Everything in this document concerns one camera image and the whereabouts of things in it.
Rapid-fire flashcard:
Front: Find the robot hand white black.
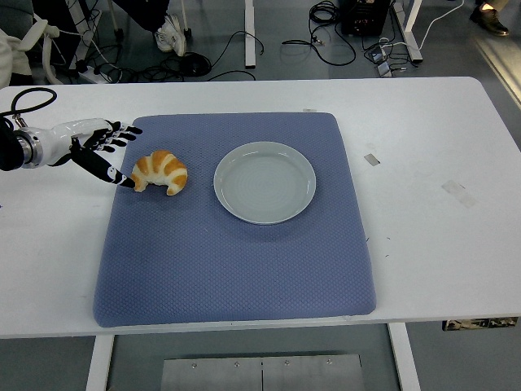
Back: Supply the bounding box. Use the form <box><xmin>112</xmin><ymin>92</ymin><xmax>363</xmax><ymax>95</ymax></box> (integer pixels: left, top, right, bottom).
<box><xmin>40</xmin><ymin>117</ymin><xmax>143</xmax><ymax>191</ymax></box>

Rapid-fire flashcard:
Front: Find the croissant bread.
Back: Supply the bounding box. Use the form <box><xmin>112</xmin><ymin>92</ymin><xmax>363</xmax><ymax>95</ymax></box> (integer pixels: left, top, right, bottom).
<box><xmin>130</xmin><ymin>150</ymin><xmax>189</xmax><ymax>196</ymax></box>

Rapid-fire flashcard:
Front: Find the grey round plate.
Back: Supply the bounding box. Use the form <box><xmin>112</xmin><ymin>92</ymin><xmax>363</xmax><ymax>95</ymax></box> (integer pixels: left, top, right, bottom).
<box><xmin>212</xmin><ymin>141</ymin><xmax>317</xmax><ymax>226</ymax></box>

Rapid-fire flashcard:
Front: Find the grey metal plate with screws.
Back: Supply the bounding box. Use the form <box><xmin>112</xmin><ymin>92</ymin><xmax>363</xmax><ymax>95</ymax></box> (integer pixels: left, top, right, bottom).
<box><xmin>160</xmin><ymin>354</ymin><xmax>365</xmax><ymax>391</ymax></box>

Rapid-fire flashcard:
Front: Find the white power strip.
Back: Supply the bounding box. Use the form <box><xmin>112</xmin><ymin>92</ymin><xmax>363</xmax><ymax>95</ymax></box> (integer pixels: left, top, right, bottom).
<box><xmin>75</xmin><ymin>60</ymin><xmax>111</xmax><ymax>85</ymax></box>

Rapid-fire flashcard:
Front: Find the cream white cloth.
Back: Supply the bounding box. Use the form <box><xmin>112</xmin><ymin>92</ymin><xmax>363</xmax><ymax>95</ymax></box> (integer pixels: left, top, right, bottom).
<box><xmin>0</xmin><ymin>28</ymin><xmax>33</xmax><ymax>87</ymax></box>

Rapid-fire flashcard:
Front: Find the person's white shoe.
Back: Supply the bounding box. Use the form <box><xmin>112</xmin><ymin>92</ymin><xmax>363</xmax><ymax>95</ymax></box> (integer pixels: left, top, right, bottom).
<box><xmin>153</xmin><ymin>23</ymin><xmax>174</xmax><ymax>53</ymax></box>
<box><xmin>164</xmin><ymin>14</ymin><xmax>187</xmax><ymax>57</ymax></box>

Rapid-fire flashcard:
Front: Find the person's leg dark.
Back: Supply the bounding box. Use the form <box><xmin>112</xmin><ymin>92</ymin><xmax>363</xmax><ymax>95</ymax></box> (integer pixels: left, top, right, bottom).
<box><xmin>112</xmin><ymin>0</ymin><xmax>172</xmax><ymax>33</ymax></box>

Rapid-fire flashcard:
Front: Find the blue quilted mat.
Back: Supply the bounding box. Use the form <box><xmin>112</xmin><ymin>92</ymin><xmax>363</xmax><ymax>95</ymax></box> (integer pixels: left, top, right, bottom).
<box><xmin>92</xmin><ymin>112</ymin><xmax>376</xmax><ymax>329</ymax></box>

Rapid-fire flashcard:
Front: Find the white background table leg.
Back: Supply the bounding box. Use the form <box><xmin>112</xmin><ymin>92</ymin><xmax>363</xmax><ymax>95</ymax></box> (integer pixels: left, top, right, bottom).
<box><xmin>390</xmin><ymin>0</ymin><xmax>423</xmax><ymax>64</ymax></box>
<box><xmin>243</xmin><ymin>0</ymin><xmax>256</xmax><ymax>68</ymax></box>

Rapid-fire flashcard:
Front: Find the dark power adapter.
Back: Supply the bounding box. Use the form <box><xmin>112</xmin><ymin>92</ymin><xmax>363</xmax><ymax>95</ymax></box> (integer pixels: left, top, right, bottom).
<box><xmin>364</xmin><ymin>43</ymin><xmax>392</xmax><ymax>64</ymax></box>

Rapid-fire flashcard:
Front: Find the black equipment box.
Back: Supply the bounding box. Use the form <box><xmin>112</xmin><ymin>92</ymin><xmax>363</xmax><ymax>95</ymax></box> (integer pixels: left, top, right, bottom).
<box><xmin>339</xmin><ymin>0</ymin><xmax>392</xmax><ymax>37</ymax></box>

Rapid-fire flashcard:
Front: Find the long clear tape piece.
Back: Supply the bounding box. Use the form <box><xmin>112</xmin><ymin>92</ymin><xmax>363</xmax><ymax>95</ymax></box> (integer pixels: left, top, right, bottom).
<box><xmin>440</xmin><ymin>178</ymin><xmax>478</xmax><ymax>209</ymax></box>

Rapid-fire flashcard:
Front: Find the person's brown shoe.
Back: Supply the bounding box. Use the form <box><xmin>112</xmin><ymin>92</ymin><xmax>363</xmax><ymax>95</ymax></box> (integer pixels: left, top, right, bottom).
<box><xmin>468</xmin><ymin>2</ymin><xmax>510</xmax><ymax>37</ymax></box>

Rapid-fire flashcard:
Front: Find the white chair frame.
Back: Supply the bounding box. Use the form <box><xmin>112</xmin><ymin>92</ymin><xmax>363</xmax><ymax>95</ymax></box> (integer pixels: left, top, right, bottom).
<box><xmin>20</xmin><ymin>12</ymin><xmax>61</xmax><ymax>85</ymax></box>

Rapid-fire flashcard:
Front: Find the black cable bundle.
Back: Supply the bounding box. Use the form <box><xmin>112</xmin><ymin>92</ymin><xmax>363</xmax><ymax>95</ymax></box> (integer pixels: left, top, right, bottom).
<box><xmin>103</xmin><ymin>51</ymin><xmax>212</xmax><ymax>83</ymax></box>

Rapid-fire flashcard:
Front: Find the black thin cable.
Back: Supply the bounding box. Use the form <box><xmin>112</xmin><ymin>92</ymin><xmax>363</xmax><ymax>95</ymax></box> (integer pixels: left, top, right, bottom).
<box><xmin>205</xmin><ymin>30</ymin><xmax>265</xmax><ymax>82</ymax></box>

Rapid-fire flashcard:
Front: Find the black coiled cable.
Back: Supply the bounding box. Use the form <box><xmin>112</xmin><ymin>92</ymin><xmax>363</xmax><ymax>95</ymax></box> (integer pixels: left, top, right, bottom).
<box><xmin>281</xmin><ymin>0</ymin><xmax>357</xmax><ymax>66</ymax></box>

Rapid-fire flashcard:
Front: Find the white cable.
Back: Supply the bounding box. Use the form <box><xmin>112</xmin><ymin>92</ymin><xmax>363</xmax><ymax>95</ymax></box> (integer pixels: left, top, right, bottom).
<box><xmin>378</xmin><ymin>0</ymin><xmax>465</xmax><ymax>51</ymax></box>

